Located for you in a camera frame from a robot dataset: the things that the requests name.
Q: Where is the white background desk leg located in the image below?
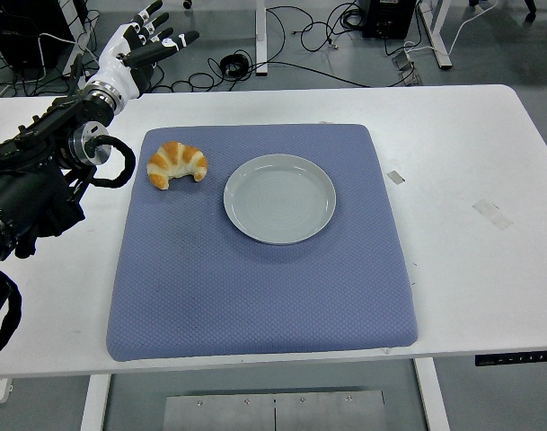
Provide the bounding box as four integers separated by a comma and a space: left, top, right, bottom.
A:
419, 0, 454, 71
254, 0, 269, 76

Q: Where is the black table control panel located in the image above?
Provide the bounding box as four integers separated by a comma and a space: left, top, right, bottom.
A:
474, 349, 547, 368

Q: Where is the coiled black cable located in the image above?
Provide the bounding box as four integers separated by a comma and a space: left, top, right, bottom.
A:
219, 53, 251, 77

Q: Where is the grey foot pedal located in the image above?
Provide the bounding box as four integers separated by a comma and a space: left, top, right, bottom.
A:
392, 48, 425, 87

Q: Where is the blue quilted mat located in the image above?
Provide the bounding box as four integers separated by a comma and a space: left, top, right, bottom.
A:
105, 123, 420, 363

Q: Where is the looped black floor cable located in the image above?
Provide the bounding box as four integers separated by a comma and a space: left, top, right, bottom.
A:
266, 0, 362, 54

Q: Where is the golden croissant bread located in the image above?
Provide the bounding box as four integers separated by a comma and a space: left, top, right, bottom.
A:
146, 140, 209, 191

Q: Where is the white table leg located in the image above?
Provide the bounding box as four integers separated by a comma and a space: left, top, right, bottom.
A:
412, 358, 451, 431
79, 374, 112, 431

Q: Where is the large black equipment box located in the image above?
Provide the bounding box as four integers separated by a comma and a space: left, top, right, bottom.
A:
0, 0, 88, 71

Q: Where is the grey round plate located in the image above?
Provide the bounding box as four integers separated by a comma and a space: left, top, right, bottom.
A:
222, 154, 338, 246

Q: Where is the large clear tape piece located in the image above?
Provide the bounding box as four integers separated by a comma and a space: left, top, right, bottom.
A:
472, 198, 516, 232

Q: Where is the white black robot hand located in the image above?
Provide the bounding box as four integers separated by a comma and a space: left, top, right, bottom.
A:
94, 0, 200, 101

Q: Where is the white floor cable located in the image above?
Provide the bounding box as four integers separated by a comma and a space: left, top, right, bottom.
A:
402, 0, 498, 55

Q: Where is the black computer tower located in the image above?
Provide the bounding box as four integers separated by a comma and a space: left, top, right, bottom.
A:
361, 0, 420, 40

